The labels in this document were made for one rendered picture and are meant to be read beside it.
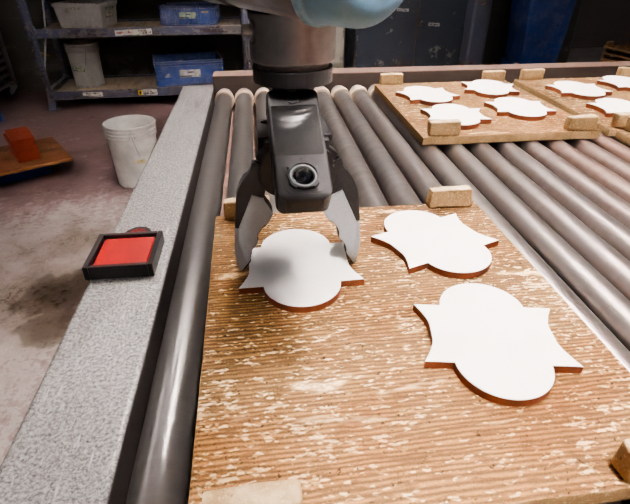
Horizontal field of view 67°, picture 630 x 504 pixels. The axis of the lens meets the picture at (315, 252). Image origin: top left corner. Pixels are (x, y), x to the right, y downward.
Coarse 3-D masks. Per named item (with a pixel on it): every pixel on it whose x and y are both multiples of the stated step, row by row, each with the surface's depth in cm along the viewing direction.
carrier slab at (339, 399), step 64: (384, 256) 54; (512, 256) 54; (256, 320) 45; (320, 320) 45; (384, 320) 45; (576, 320) 45; (256, 384) 38; (320, 384) 38; (384, 384) 38; (448, 384) 38; (576, 384) 38; (256, 448) 33; (320, 448) 33; (384, 448) 33; (448, 448) 33; (512, 448) 33; (576, 448) 33
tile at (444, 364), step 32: (448, 288) 48; (480, 288) 48; (448, 320) 43; (480, 320) 43; (512, 320) 43; (544, 320) 43; (448, 352) 40; (480, 352) 40; (512, 352) 40; (544, 352) 40; (480, 384) 37; (512, 384) 37; (544, 384) 37
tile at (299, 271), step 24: (264, 240) 55; (288, 240) 55; (312, 240) 55; (264, 264) 51; (288, 264) 51; (312, 264) 51; (336, 264) 51; (240, 288) 48; (264, 288) 48; (288, 288) 48; (312, 288) 48; (336, 288) 48
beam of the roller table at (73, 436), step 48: (192, 96) 120; (192, 144) 91; (144, 192) 73; (192, 192) 78; (96, 288) 52; (144, 288) 52; (96, 336) 46; (144, 336) 46; (48, 384) 41; (96, 384) 41; (144, 384) 43; (48, 432) 37; (96, 432) 37; (0, 480) 34; (48, 480) 34; (96, 480) 34
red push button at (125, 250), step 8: (112, 240) 58; (120, 240) 58; (128, 240) 58; (136, 240) 58; (144, 240) 58; (152, 240) 58; (104, 248) 57; (112, 248) 57; (120, 248) 57; (128, 248) 57; (136, 248) 57; (144, 248) 57; (104, 256) 55; (112, 256) 55; (120, 256) 55; (128, 256) 55; (136, 256) 55; (144, 256) 55; (96, 264) 54
